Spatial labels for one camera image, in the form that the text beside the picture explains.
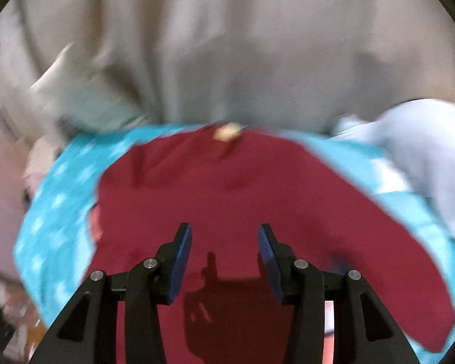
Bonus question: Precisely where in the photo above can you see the light blue cloth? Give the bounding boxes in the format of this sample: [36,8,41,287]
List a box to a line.
[334,99,455,247]

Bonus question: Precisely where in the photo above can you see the pale green cloth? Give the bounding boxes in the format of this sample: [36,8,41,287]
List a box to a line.
[28,42,152,133]

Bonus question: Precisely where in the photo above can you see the beige bed sheet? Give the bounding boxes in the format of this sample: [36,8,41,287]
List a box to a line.
[0,0,455,141]

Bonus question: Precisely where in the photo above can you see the dark red garment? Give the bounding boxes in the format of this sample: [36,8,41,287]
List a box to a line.
[92,126,455,364]

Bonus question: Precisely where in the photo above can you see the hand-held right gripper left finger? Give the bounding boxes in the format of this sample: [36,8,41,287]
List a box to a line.
[29,222,192,364]

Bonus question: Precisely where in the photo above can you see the pink cloth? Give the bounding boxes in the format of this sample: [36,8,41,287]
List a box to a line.
[0,110,33,274]

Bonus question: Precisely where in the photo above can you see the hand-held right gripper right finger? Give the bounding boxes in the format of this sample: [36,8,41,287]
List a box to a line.
[258,224,420,364]

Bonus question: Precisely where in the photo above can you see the turquoise white-dotted blanket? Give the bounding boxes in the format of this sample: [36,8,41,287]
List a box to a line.
[14,123,455,364]

